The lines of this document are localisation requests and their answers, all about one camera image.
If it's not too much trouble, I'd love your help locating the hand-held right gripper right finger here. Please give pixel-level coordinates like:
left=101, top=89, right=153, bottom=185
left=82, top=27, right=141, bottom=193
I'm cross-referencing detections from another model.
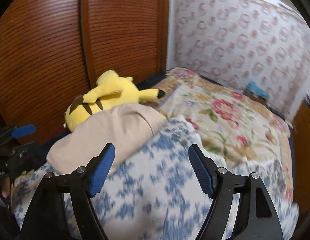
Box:
left=189, top=144, right=284, bottom=240

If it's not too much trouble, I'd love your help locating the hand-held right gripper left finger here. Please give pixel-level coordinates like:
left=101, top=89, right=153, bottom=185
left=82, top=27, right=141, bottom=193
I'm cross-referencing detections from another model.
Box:
left=20, top=143, right=116, bottom=240

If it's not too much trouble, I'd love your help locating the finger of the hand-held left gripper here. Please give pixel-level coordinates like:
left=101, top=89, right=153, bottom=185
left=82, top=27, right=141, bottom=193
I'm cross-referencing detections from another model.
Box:
left=8, top=141, right=38, bottom=161
left=0, top=124, right=37, bottom=145

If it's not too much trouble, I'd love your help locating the peach printed t-shirt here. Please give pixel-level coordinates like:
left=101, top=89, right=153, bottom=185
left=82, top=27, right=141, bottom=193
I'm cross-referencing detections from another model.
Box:
left=46, top=104, right=168, bottom=176

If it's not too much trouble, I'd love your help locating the person's left forearm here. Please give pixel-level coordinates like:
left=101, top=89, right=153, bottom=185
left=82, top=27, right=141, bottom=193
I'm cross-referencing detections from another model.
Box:
left=0, top=192, right=21, bottom=240

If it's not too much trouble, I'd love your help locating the person's left hand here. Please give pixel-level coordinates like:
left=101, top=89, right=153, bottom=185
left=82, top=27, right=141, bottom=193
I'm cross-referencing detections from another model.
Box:
left=1, top=176, right=12, bottom=198

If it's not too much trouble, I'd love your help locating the yellow plush toy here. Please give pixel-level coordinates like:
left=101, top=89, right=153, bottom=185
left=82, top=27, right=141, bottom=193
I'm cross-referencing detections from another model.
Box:
left=64, top=70, right=166, bottom=133

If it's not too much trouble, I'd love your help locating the brown louvered wardrobe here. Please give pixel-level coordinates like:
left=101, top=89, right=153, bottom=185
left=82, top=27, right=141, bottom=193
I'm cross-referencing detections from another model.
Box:
left=0, top=0, right=171, bottom=144

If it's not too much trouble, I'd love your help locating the dark blue mattress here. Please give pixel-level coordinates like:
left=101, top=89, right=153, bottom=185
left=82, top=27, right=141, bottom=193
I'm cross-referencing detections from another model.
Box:
left=134, top=70, right=176, bottom=92

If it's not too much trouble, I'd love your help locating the wooden sideboard cabinet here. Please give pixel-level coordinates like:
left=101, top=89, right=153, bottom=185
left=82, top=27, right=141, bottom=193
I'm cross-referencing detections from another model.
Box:
left=292, top=102, right=310, bottom=213

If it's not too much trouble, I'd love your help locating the sheer circle-patterned curtain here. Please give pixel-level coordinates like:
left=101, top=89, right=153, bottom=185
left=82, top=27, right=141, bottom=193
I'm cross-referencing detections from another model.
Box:
left=170, top=0, right=310, bottom=123

